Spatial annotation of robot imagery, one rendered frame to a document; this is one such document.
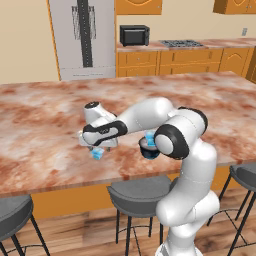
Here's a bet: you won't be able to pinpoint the small light blue yogurt container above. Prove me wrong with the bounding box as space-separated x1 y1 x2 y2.
144 130 158 148
90 148 106 161

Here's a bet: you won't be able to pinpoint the grey hob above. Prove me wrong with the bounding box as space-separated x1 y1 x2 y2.
158 39 205 49

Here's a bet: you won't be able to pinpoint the orange base cupboards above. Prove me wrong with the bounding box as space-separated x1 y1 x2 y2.
115 46 256 84

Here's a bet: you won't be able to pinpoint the large dark blue yogurt container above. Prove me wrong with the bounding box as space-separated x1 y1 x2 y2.
138 137 161 161

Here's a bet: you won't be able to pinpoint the orange island cabinet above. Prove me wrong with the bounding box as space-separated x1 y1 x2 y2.
30 165 235 221

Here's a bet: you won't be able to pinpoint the orange wall cupboard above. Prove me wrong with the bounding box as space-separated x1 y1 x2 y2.
212 0 256 15
115 0 164 16

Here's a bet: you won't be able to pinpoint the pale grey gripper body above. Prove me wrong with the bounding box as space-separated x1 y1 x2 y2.
77 130 120 150

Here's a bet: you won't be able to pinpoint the grey bar stool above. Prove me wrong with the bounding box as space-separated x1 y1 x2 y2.
206 162 256 256
106 175 179 256
0 194 52 256

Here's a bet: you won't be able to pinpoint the grey fridge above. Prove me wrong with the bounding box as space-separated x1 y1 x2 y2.
47 0 117 82

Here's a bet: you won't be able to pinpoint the black microwave oven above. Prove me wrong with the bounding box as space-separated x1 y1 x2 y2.
119 24 151 48

